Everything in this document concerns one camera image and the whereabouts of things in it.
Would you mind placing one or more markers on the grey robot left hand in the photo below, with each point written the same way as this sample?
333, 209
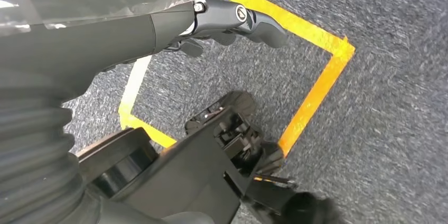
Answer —
87, 40

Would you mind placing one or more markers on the grey robot body shell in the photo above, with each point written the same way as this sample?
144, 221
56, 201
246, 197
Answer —
189, 219

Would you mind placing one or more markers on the yellow floor tape square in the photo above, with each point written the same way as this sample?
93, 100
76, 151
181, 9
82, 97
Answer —
315, 96

